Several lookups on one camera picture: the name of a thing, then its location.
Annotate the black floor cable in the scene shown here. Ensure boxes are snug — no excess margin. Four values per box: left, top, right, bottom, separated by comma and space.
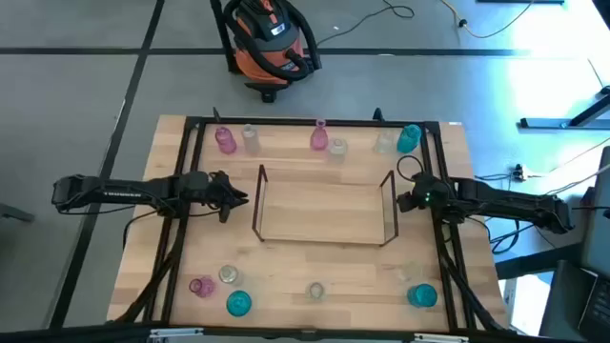
316, 0, 416, 48

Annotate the grey computer tower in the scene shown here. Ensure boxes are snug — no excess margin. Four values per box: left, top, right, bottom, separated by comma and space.
579, 146, 610, 277

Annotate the black desk foot bar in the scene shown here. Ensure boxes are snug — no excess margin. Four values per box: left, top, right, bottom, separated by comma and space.
495, 242, 582, 280

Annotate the wooden shelf with black frame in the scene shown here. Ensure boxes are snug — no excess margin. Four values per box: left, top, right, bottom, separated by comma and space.
251, 164, 399, 248

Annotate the orange and black shop vacuum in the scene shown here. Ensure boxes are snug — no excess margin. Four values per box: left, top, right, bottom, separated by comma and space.
209, 0, 323, 104

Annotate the yellow floor cable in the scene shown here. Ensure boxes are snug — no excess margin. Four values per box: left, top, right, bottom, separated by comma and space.
440, 0, 535, 39

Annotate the wavy ribbed clear glass vase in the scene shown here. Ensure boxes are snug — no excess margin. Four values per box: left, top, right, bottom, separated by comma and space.
304, 280, 328, 303

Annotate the grey furniture foot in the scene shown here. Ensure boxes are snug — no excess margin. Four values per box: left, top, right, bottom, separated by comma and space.
0, 203, 35, 223

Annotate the teal glass vase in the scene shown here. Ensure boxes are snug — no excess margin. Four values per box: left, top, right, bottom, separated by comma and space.
396, 124, 423, 155
225, 290, 254, 318
406, 283, 438, 309

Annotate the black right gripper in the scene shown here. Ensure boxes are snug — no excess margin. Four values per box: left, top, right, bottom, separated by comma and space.
397, 171, 453, 214

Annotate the silver metal bracket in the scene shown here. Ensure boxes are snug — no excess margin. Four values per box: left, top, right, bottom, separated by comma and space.
150, 327, 205, 339
413, 333, 471, 343

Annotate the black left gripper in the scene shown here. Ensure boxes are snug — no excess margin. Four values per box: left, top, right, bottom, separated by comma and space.
205, 170, 250, 224

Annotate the diamond-cut clear cylinder vase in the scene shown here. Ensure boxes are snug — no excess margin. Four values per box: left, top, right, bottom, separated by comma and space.
241, 123, 262, 156

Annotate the clear glass carafe vase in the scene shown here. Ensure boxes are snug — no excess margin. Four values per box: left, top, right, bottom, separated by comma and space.
397, 260, 425, 287

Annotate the wide pink glass vase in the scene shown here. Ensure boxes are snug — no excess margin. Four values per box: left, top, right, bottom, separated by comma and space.
213, 126, 238, 155
188, 274, 216, 299

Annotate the black keyboard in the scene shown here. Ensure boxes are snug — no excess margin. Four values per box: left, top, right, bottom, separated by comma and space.
579, 278, 610, 334

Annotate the slim-necked pink glass vase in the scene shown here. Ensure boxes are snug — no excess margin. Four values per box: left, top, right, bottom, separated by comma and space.
310, 118, 330, 152

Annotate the hobnail clear glass vase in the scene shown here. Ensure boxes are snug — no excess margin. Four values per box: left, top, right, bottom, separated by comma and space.
217, 264, 244, 288

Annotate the black metal table frame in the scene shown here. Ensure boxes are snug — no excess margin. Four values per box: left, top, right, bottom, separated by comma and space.
107, 107, 511, 343

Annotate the grey desk foot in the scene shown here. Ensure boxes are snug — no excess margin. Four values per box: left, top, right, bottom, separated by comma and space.
518, 88, 610, 130

